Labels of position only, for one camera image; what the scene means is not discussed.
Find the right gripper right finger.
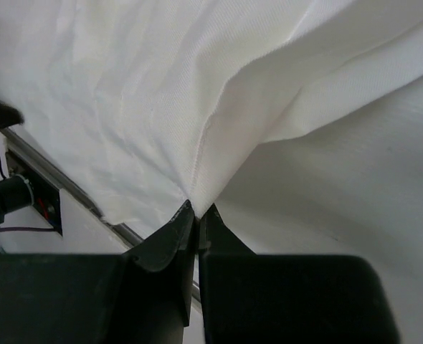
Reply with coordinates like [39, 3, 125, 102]
[199, 206, 400, 343]

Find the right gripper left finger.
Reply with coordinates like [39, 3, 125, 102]
[0, 201, 195, 343]

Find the white pleated skirt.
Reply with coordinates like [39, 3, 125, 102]
[0, 0, 423, 226]

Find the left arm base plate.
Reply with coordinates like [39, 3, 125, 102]
[5, 147, 63, 236]

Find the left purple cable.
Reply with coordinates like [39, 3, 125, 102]
[0, 225, 60, 237]

